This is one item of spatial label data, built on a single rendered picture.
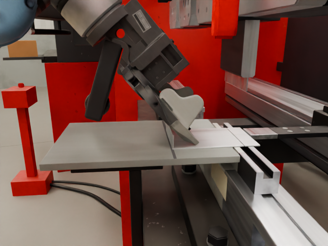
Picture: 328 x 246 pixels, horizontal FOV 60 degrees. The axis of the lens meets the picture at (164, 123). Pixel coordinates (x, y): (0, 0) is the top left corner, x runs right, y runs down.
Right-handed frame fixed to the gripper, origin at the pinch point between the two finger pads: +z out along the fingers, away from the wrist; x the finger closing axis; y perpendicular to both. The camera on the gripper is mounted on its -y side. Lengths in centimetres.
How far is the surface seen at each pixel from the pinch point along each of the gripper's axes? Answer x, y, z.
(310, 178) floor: 160, 38, 166
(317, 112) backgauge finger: 5.3, 20.3, 15.5
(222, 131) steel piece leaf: 2.2, 4.8, 4.8
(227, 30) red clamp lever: -14.9, 10.8, -11.0
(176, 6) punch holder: 36.4, 17.1, -14.3
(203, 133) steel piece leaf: 1.1, 2.1, 2.5
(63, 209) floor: 136, -111, 38
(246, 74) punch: -3.6, 12.2, -2.3
